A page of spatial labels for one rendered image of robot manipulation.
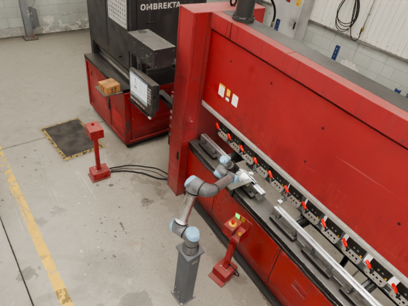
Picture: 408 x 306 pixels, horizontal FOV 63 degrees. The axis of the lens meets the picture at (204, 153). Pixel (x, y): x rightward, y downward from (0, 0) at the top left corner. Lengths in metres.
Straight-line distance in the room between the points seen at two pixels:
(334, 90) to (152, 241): 2.54
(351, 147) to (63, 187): 3.44
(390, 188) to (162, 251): 2.44
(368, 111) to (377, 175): 0.41
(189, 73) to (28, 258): 2.50
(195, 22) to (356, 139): 1.70
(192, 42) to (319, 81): 1.31
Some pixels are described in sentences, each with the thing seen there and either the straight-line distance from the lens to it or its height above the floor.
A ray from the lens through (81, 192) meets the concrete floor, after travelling 4.45.
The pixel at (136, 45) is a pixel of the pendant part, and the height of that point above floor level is 1.87.
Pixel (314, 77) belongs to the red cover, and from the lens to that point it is 2.41.
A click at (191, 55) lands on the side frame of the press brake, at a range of 3.24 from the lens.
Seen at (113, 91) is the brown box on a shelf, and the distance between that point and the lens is 4.38.
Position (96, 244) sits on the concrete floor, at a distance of 3.92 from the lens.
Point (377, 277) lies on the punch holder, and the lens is 2.69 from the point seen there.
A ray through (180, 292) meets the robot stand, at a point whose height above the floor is 0.19.
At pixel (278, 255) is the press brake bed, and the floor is 0.67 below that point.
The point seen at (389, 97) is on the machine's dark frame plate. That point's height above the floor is 2.30.
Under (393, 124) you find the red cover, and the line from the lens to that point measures 2.16.
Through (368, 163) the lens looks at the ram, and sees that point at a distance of 2.33.
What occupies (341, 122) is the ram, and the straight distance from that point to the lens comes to 2.36.
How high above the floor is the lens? 3.16
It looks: 39 degrees down
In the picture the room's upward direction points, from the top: 9 degrees clockwise
